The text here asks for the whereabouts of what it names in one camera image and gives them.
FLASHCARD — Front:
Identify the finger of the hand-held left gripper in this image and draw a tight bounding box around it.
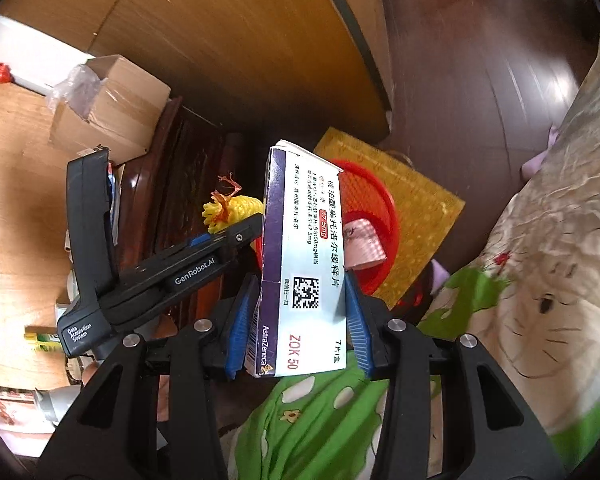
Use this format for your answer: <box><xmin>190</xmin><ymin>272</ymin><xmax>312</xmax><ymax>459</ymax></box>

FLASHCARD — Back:
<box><xmin>160</xmin><ymin>212</ymin><xmax>264</xmax><ymax>275</ymax></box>
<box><xmin>125</xmin><ymin>232</ymin><xmax>217</xmax><ymax>281</ymax></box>

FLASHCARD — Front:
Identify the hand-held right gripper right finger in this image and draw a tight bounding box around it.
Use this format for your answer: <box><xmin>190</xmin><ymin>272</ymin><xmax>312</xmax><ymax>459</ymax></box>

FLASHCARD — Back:
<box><xmin>344</xmin><ymin>270</ymin><xmax>567</xmax><ymax>480</ymax></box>

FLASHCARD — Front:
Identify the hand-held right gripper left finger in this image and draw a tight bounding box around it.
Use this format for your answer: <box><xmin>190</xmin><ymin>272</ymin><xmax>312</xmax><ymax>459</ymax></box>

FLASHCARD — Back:
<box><xmin>35</xmin><ymin>274</ymin><xmax>261</xmax><ymax>480</ymax></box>

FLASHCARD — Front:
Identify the yellow foam net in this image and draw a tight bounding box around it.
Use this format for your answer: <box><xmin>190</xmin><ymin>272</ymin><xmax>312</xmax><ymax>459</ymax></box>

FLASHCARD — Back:
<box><xmin>201</xmin><ymin>175</ymin><xmax>266</xmax><ymax>234</ymax></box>

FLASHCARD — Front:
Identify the white purple medicine box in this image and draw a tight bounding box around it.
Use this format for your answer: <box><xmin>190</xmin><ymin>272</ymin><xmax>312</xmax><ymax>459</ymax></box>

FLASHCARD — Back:
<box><xmin>256</xmin><ymin>140</ymin><xmax>349</xmax><ymax>379</ymax></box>

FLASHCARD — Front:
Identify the red plastic mesh basket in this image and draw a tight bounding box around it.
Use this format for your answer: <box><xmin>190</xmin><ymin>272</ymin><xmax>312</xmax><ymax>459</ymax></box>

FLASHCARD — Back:
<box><xmin>253</xmin><ymin>159</ymin><xmax>401</xmax><ymax>295</ymax></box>

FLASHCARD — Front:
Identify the dark carved wooden nightstand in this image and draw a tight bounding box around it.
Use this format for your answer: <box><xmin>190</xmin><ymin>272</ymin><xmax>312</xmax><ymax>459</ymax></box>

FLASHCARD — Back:
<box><xmin>107</xmin><ymin>96</ymin><xmax>262</xmax><ymax>333</ymax></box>

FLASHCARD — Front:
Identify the light wooden board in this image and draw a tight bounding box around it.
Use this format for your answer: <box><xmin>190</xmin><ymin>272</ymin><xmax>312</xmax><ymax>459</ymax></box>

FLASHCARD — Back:
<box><xmin>0</xmin><ymin>72</ymin><xmax>106</xmax><ymax>392</ymax></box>

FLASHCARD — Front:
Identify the pink checked packet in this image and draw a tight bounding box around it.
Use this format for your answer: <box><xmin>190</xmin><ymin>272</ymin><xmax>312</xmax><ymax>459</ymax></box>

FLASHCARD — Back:
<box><xmin>343</xmin><ymin>217</ymin><xmax>387</xmax><ymax>272</ymax></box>

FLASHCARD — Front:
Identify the brown cardboard box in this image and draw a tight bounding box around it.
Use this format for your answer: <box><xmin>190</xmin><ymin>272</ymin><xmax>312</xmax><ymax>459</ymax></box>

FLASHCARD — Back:
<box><xmin>49</xmin><ymin>54</ymin><xmax>172</xmax><ymax>167</ymax></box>

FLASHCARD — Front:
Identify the green cartoon printed blanket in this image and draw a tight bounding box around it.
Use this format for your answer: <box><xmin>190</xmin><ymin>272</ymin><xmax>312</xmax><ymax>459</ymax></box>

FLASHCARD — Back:
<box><xmin>220</xmin><ymin>180</ymin><xmax>600</xmax><ymax>480</ymax></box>

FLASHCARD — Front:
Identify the yellow green small box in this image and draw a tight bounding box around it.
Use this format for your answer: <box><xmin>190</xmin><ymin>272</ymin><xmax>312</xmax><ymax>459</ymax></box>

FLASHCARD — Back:
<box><xmin>24</xmin><ymin>326</ymin><xmax>64</xmax><ymax>354</ymax></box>

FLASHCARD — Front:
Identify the clear plastic bag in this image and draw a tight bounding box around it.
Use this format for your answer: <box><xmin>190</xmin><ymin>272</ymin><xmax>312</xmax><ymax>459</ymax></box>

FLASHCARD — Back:
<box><xmin>46</xmin><ymin>62</ymin><xmax>106</xmax><ymax>122</ymax></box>

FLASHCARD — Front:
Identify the gold embossed mat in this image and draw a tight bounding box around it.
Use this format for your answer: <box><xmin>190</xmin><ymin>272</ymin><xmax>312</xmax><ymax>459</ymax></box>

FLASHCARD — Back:
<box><xmin>312</xmin><ymin>127</ymin><xmax>466</xmax><ymax>312</ymax></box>

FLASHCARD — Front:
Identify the brown wooden wardrobe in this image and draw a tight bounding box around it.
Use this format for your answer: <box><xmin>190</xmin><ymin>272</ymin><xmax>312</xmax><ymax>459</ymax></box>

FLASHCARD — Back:
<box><xmin>0</xmin><ymin>0</ymin><xmax>397</xmax><ymax>137</ymax></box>

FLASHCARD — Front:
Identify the pale pink cloth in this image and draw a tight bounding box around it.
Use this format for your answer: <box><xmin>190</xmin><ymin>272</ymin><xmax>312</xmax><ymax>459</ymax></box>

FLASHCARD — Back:
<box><xmin>520</xmin><ymin>124</ymin><xmax>562</xmax><ymax>177</ymax></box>

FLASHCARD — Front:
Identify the cream crumpled bedsheet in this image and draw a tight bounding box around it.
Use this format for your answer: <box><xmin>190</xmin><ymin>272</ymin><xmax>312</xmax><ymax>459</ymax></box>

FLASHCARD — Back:
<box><xmin>517</xmin><ymin>22</ymin><xmax>600</xmax><ymax>221</ymax></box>

